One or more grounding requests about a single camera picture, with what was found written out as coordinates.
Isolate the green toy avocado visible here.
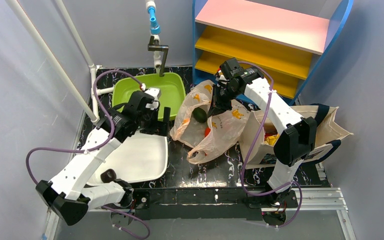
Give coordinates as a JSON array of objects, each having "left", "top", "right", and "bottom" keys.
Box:
[{"left": 192, "top": 107, "right": 208, "bottom": 123}]

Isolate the orange toy carrot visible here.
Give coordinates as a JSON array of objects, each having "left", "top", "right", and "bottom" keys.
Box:
[{"left": 204, "top": 127, "right": 212, "bottom": 138}]

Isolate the banana print plastic bag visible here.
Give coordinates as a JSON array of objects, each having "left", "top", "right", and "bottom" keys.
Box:
[{"left": 169, "top": 80, "right": 250, "bottom": 165}]

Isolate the yellow snack packet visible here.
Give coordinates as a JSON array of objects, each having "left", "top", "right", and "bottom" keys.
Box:
[{"left": 263, "top": 133, "right": 280, "bottom": 146}]

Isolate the dark toy avocado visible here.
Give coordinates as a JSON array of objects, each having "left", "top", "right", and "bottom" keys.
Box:
[{"left": 100, "top": 168, "right": 117, "bottom": 183}]

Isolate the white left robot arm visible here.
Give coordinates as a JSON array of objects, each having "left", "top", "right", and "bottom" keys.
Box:
[{"left": 36, "top": 87, "right": 170, "bottom": 226}]

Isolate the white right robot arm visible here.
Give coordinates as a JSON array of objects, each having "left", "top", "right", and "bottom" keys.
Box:
[{"left": 207, "top": 57, "right": 317, "bottom": 197}]

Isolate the beige canvas tote bag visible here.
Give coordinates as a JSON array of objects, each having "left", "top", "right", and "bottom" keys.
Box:
[{"left": 239, "top": 103, "right": 352, "bottom": 169}]

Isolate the green plastic basin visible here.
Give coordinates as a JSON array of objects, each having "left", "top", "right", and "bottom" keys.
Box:
[{"left": 111, "top": 72, "right": 186, "bottom": 121}]

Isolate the white plastic basin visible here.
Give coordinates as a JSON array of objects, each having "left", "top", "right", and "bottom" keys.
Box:
[{"left": 87, "top": 132, "right": 168, "bottom": 185}]

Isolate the white pipe faucet stand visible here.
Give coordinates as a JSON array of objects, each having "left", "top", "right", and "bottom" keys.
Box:
[{"left": 145, "top": 0, "right": 169, "bottom": 77}]

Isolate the colourful wooden shelf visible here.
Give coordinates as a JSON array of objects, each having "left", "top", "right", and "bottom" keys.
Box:
[{"left": 192, "top": 0, "right": 353, "bottom": 105}]

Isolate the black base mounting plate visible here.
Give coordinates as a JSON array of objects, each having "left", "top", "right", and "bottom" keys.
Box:
[{"left": 131, "top": 187, "right": 299, "bottom": 221}]

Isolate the white diagonal pole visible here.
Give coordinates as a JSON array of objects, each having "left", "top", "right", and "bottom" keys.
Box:
[{"left": 5, "top": 0, "right": 99, "bottom": 124}]

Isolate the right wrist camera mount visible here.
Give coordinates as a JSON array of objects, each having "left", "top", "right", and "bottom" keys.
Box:
[{"left": 214, "top": 68, "right": 228, "bottom": 86}]

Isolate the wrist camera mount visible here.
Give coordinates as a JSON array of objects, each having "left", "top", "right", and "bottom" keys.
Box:
[
  {"left": 140, "top": 83, "right": 162, "bottom": 111},
  {"left": 214, "top": 68, "right": 228, "bottom": 86}
]

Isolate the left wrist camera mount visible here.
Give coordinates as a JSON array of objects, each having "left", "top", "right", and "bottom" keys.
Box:
[{"left": 140, "top": 83, "right": 162, "bottom": 111}]

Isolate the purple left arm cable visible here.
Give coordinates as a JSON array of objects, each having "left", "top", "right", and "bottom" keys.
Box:
[{"left": 24, "top": 69, "right": 152, "bottom": 240}]

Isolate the aluminium frame rail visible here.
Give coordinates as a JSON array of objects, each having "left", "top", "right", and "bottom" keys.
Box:
[{"left": 42, "top": 188, "right": 104, "bottom": 240}]

